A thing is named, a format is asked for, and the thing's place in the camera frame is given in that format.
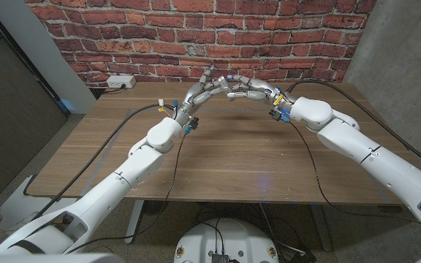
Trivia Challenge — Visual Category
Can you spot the grey table leg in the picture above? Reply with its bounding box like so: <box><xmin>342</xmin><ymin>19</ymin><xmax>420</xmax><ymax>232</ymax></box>
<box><xmin>309</xmin><ymin>204</ymin><xmax>333</xmax><ymax>252</ymax></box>

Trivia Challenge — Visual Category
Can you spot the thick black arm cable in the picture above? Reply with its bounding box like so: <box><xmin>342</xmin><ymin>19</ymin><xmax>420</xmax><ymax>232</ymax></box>
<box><xmin>286</xmin><ymin>80</ymin><xmax>421</xmax><ymax>175</ymax></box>
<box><xmin>30</xmin><ymin>104</ymin><xmax>177</xmax><ymax>221</ymax></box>

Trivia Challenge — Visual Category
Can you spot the small grey torso device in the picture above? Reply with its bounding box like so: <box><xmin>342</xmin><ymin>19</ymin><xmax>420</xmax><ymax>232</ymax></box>
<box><xmin>210</xmin><ymin>251</ymin><xmax>232</xmax><ymax>263</ymax></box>

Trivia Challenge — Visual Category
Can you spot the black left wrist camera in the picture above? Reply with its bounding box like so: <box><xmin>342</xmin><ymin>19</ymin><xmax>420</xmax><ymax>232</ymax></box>
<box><xmin>184</xmin><ymin>116</ymin><xmax>200</xmax><ymax>135</ymax></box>

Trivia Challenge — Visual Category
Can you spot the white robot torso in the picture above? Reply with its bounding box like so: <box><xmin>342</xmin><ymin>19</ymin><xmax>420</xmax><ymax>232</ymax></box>
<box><xmin>173</xmin><ymin>217</ymin><xmax>280</xmax><ymax>263</ymax></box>

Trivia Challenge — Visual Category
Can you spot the white table leg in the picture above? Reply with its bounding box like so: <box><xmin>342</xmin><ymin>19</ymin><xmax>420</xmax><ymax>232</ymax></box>
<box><xmin>124</xmin><ymin>199</ymin><xmax>145</xmax><ymax>245</ymax></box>

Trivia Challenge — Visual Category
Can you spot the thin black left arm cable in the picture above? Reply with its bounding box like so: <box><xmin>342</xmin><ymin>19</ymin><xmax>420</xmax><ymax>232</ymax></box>
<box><xmin>65</xmin><ymin>133</ymin><xmax>189</xmax><ymax>254</ymax></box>

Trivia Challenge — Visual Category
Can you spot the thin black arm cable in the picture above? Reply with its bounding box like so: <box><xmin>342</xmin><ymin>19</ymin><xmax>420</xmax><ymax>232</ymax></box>
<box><xmin>289</xmin><ymin>121</ymin><xmax>421</xmax><ymax>235</ymax></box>
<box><xmin>65</xmin><ymin>133</ymin><xmax>189</xmax><ymax>254</ymax></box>

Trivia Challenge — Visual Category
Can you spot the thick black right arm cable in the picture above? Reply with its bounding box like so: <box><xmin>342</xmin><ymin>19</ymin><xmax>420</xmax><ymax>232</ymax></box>
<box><xmin>286</xmin><ymin>80</ymin><xmax>421</xmax><ymax>175</ymax></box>

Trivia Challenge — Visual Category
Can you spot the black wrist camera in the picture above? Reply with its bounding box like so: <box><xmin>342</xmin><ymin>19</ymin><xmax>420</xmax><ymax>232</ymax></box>
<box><xmin>184</xmin><ymin>116</ymin><xmax>200</xmax><ymax>135</ymax></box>
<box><xmin>268</xmin><ymin>107</ymin><xmax>291</xmax><ymax>123</ymax></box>

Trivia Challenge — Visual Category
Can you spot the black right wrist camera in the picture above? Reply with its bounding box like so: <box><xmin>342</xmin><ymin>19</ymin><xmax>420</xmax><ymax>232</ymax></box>
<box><xmin>268</xmin><ymin>107</ymin><xmax>291</xmax><ymax>123</ymax></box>

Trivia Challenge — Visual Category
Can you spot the red brick printed backdrop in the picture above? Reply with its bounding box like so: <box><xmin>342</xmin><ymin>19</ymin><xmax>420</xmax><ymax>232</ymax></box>
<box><xmin>23</xmin><ymin>0</ymin><xmax>378</xmax><ymax>88</ymax></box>

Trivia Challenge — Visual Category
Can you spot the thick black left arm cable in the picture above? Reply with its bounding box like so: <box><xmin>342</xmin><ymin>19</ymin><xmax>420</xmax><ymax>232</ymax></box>
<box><xmin>30</xmin><ymin>104</ymin><xmax>177</xmax><ymax>221</ymax></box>

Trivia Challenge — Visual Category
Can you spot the blue floor object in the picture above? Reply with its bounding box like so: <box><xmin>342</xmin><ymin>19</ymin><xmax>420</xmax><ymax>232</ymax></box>
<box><xmin>58</xmin><ymin>98</ymin><xmax>76</xmax><ymax>113</ymax></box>

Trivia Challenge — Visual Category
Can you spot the black floor cable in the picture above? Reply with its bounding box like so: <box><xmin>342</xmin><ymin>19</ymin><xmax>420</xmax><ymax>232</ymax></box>
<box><xmin>258</xmin><ymin>202</ymin><xmax>295</xmax><ymax>255</ymax></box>

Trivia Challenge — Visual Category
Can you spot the small hinged metal tin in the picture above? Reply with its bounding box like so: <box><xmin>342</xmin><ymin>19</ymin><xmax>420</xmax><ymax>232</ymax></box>
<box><xmin>219</xmin><ymin>75</ymin><xmax>233</xmax><ymax>95</ymax></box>

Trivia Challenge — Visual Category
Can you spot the black outlet power cord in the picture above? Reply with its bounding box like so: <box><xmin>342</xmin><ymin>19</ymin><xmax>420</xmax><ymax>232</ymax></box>
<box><xmin>102</xmin><ymin>84</ymin><xmax>127</xmax><ymax>95</ymax></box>

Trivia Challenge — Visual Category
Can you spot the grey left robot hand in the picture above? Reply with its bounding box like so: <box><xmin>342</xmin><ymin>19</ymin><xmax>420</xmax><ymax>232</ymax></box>
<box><xmin>173</xmin><ymin>66</ymin><xmax>230</xmax><ymax>127</ymax></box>

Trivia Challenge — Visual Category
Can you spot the black round floor object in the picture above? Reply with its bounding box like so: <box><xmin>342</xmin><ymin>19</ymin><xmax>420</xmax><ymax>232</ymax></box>
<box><xmin>143</xmin><ymin>199</ymin><xmax>170</xmax><ymax>216</ymax></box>

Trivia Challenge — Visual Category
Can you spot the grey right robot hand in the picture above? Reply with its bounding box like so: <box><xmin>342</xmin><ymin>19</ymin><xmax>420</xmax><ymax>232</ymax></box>
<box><xmin>227</xmin><ymin>75</ymin><xmax>297</xmax><ymax>110</ymax></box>

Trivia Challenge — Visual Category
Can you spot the white power outlet box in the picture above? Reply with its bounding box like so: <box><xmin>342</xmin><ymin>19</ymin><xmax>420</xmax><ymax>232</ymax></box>
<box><xmin>106</xmin><ymin>75</ymin><xmax>137</xmax><ymax>89</ymax></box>

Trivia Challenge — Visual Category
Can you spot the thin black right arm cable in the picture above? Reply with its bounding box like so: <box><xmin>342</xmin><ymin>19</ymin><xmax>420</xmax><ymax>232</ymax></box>
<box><xmin>289</xmin><ymin>121</ymin><xmax>421</xmax><ymax>235</ymax></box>

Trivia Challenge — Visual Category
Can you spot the white floor plate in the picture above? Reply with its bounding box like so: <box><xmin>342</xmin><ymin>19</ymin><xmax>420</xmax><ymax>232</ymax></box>
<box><xmin>0</xmin><ymin>174</ymin><xmax>78</xmax><ymax>231</ymax></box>

